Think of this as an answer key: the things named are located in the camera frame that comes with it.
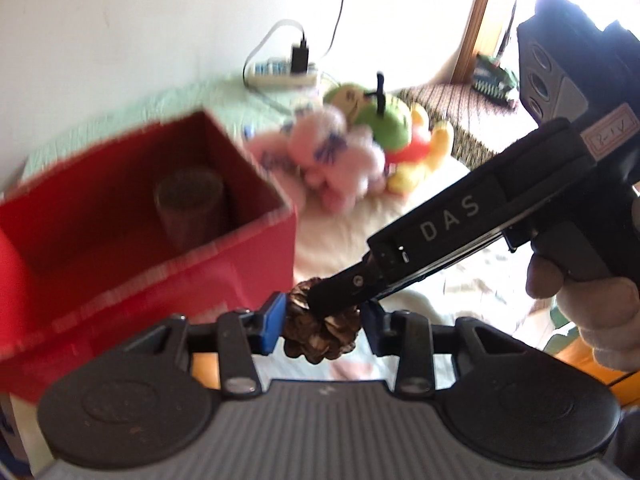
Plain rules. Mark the white power strip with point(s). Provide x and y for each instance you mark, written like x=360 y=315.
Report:
x=276 y=74

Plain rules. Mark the green cartoon bedsheet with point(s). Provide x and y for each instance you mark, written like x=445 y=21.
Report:
x=237 y=109

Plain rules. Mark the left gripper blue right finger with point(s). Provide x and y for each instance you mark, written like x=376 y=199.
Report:
x=377 y=325

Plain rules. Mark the brown pine cone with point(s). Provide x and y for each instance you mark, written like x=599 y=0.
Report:
x=316 y=340

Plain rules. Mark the large red cardboard box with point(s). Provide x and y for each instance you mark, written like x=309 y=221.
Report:
x=86 y=262

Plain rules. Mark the black charger adapter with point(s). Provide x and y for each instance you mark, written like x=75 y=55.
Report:
x=300 y=57

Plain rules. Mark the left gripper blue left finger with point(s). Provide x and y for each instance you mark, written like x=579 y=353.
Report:
x=273 y=314

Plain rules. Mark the person's right hand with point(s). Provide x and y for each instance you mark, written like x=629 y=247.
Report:
x=606 y=312

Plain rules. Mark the printed packing tape roll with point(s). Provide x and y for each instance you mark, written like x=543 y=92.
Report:
x=191 y=204

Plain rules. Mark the pink plush bunnies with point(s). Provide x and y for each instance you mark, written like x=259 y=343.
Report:
x=320 y=154

